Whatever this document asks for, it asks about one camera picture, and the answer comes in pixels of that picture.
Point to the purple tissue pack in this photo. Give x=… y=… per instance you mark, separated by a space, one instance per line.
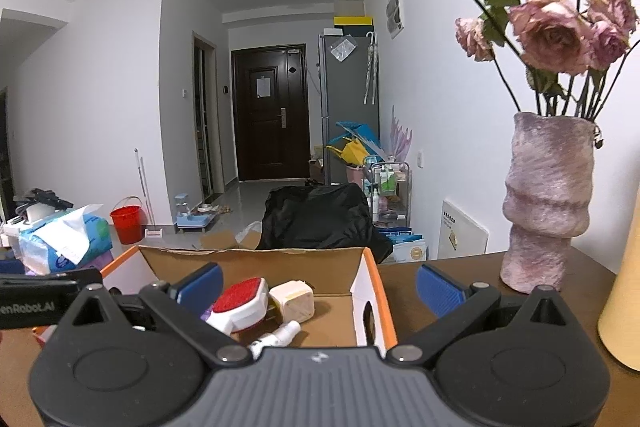
x=102 y=263

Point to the white mop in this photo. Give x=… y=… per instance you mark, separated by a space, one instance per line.
x=150 y=207

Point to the orange and white cardboard box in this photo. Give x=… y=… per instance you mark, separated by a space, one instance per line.
x=330 y=272

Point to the dark brown door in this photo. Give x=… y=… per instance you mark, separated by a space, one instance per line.
x=270 y=132

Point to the small white spray bottle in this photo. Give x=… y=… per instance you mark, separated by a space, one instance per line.
x=280 y=334

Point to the yellow and black box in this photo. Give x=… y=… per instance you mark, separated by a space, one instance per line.
x=354 y=21

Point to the white plastic bag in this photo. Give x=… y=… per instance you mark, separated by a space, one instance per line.
x=250 y=232

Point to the white paper notice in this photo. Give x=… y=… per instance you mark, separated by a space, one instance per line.
x=263 y=87

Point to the pink textured vase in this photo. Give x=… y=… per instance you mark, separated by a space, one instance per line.
x=545 y=207

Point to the white folded umbrella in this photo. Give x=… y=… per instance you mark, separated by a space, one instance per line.
x=370 y=67

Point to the pink bucket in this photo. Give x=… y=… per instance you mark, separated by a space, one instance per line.
x=355 y=174

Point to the pet bowl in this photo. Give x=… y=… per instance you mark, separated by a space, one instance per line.
x=209 y=208

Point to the black bag on chair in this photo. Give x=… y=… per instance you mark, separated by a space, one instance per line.
x=320 y=222

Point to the red bucket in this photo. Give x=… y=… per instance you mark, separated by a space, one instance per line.
x=126 y=224

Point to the grey refrigerator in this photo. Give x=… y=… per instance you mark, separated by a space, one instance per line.
x=345 y=107

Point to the stack of blue packets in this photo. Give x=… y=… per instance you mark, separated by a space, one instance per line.
x=405 y=244

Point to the blue tissue pack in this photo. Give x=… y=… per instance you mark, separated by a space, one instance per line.
x=90 y=237

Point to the clear plastic bag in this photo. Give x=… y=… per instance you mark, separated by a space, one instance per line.
x=343 y=48

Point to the beige cube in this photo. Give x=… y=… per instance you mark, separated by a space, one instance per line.
x=295 y=302

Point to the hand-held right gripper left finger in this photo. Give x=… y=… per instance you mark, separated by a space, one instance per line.
x=200 y=289

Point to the pet water dispenser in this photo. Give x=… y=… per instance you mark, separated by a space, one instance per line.
x=187 y=214

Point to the white board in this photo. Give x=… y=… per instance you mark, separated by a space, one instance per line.
x=465 y=232

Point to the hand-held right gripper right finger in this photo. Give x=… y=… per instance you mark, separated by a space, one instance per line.
x=440 y=292

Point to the red and white lint brush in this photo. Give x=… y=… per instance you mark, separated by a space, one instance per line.
x=237 y=299

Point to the bunch of dried pink roses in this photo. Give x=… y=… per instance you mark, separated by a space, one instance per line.
x=550 y=32

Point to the metal trolley cart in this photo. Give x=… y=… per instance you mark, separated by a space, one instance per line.
x=387 y=192

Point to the yellow thermos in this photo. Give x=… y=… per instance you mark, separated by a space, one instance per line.
x=625 y=322

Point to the brown cardboard box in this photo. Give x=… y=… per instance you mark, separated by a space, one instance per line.
x=220 y=241

